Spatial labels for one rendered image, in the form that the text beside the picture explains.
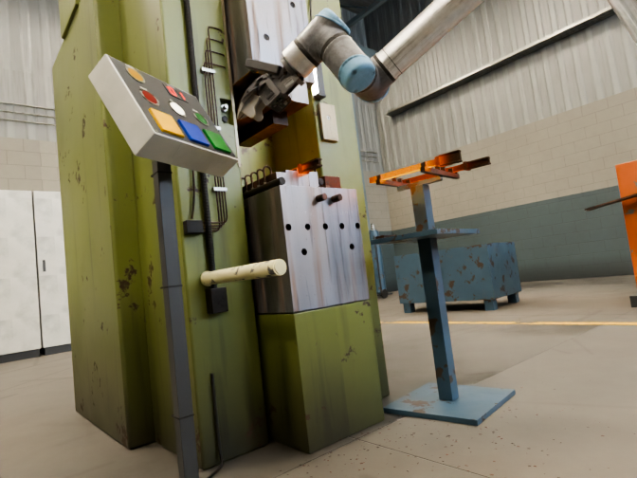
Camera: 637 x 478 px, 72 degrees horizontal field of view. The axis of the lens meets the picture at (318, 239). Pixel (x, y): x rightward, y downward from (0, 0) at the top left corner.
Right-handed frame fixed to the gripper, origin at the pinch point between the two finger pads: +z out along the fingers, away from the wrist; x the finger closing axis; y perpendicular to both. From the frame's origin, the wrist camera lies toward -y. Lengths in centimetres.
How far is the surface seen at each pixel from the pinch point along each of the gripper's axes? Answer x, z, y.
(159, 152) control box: -21.3, 15.9, 6.1
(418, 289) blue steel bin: 432, 84, 42
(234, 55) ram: 36, -1, -46
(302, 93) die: 51, -10, -22
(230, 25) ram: 36, -7, -57
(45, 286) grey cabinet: 259, 430, -225
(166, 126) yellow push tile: -21.8, 10.2, 3.0
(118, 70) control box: -26.1, 10.9, -15.7
